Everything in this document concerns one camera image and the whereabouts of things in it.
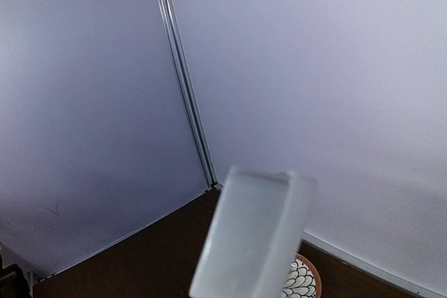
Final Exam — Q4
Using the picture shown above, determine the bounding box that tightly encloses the white battery box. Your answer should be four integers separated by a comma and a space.
189, 166, 317, 297

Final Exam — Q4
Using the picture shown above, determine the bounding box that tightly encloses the flower pattern plate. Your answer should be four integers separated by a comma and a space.
278, 253, 322, 298

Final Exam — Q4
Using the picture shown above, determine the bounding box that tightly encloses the left aluminium frame post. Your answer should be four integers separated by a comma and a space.
158, 0, 222, 190

